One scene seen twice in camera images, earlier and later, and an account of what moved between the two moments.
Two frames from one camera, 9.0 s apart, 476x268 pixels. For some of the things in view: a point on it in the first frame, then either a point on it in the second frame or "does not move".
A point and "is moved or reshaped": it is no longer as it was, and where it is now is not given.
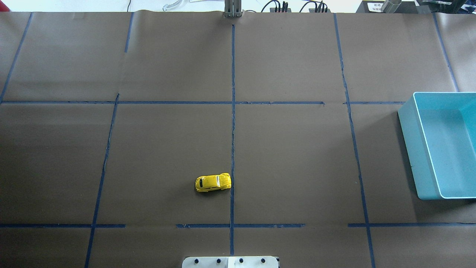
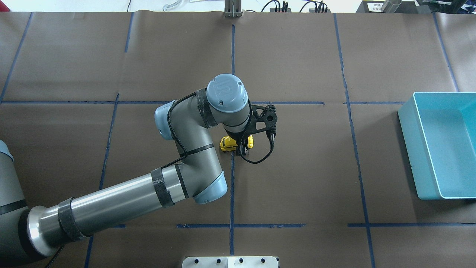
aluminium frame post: x=232 y=8 does not move
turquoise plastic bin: x=439 y=129 does not move
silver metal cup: x=391 y=6 does not move
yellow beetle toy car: x=222 y=181 is moved or reshaped
